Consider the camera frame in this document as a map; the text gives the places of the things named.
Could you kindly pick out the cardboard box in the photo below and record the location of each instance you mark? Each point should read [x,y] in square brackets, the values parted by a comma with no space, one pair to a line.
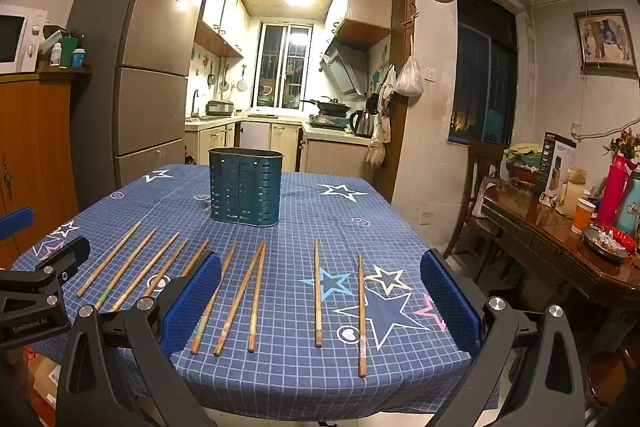
[42,372]

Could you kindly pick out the orange wooden cabinet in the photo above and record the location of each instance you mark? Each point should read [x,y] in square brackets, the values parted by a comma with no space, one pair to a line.
[35,147]

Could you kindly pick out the beige kitchen base cabinets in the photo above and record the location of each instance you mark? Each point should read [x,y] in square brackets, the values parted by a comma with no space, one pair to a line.
[270,139]

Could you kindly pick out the wooden stool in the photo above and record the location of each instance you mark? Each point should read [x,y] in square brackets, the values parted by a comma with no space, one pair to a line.
[607,369]

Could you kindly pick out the low white wall outlet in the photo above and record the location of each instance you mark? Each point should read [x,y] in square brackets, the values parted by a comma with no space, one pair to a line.
[425,218]

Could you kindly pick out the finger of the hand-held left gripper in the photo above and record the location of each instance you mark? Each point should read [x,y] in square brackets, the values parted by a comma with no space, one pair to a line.
[17,222]
[70,252]

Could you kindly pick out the steel range hood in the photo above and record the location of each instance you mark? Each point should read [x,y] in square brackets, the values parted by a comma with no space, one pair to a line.
[342,74]

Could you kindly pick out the blue perforated utensil holder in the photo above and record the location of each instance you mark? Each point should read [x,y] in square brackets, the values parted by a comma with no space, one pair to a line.
[245,187]

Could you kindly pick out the blue star print tablecloth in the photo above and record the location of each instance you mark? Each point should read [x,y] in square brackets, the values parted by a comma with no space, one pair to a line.
[300,217]

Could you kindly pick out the grey refrigerator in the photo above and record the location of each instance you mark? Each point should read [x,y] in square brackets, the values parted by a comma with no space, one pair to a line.
[145,57]

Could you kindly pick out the black product box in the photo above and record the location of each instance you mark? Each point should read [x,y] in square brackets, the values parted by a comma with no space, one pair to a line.
[557,167]

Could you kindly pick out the brown kitchen wall cabinet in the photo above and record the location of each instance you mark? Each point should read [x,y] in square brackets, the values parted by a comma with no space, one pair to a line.
[357,12]

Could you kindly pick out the white wall switch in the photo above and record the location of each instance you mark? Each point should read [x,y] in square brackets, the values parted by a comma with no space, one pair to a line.
[429,73]

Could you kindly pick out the metal dish with wrappers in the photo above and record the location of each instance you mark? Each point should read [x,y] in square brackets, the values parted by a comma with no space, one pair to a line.
[605,243]

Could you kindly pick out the white hanging plastic bag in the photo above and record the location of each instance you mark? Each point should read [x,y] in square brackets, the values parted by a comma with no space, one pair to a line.
[409,78]

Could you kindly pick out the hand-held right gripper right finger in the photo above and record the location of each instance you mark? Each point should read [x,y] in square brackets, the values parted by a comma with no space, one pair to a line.
[452,307]

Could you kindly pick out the barred kitchen window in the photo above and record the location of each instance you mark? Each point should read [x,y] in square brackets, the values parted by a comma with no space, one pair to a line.
[280,66]

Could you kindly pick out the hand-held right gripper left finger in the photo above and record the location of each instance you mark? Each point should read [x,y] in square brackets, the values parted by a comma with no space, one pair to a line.
[192,307]

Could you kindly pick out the black wok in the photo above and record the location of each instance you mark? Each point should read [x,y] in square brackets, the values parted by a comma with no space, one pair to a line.
[331,107]

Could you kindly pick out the hanging cloth bags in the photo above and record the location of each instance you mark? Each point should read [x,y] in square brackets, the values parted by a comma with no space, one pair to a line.
[382,122]

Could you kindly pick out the dark wooden chair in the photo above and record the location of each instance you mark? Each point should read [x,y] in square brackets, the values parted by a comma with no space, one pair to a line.
[480,192]

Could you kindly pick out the gas stove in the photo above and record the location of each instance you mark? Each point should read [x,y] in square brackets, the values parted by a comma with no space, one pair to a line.
[327,123]

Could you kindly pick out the dark room window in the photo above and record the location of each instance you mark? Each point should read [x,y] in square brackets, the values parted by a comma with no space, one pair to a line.
[482,72]

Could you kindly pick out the dried flower bouquet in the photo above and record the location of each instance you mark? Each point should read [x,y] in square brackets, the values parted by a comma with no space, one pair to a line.
[625,144]

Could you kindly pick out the teal thermos bottle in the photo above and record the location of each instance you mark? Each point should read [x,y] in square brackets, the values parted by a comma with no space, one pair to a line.
[631,207]

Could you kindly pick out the white pill bottle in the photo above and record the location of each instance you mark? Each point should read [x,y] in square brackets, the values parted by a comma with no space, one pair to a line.
[56,55]

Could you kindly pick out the clear plastic jug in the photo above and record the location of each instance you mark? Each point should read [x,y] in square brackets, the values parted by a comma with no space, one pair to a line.
[575,189]

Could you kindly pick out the green plastic container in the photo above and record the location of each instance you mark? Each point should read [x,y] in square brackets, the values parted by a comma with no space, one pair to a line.
[68,49]

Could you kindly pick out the orange paper cup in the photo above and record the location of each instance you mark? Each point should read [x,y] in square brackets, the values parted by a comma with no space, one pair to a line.
[582,218]

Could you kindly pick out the pink thermos bottle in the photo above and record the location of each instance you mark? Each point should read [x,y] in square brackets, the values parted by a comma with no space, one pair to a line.
[614,194]

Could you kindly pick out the steel electric kettle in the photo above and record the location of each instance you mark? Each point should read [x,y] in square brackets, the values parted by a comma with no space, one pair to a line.
[362,123]

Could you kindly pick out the cream kitchen wall cabinets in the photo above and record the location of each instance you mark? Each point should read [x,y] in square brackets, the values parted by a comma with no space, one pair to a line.
[217,17]

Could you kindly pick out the hanging metal ladle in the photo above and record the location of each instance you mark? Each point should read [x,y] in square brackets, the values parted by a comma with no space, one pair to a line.
[225,83]

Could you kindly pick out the hanging round strainer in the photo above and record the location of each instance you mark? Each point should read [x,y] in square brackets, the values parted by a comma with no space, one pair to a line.
[242,83]

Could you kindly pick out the dark wooden dining table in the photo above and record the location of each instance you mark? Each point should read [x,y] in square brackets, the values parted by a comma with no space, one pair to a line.
[550,242]

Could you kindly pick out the white microwave oven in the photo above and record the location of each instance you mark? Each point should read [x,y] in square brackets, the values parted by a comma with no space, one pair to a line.
[12,37]

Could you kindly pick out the row of wooden chopsticks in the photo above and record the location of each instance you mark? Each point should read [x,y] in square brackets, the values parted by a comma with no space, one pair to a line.
[317,292]

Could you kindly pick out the framed elephant picture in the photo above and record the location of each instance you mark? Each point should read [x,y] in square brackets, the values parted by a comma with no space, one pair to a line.
[606,39]

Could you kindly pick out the kitchen faucet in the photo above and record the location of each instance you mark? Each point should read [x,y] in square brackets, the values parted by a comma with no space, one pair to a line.
[195,101]

